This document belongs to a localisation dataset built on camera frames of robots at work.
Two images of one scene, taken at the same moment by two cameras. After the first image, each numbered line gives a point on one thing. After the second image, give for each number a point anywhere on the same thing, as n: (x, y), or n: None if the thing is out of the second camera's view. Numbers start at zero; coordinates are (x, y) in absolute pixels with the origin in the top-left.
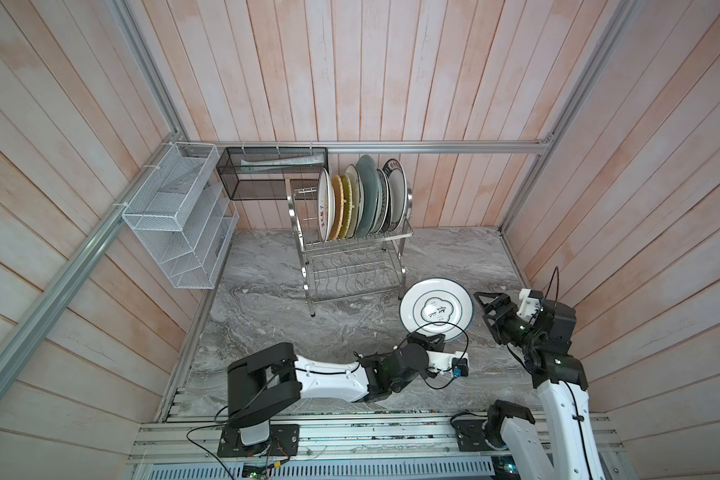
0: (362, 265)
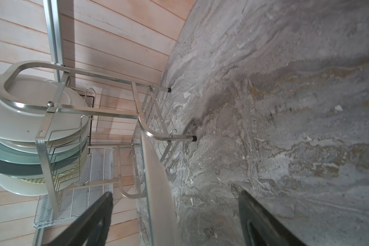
0: (89, 127)
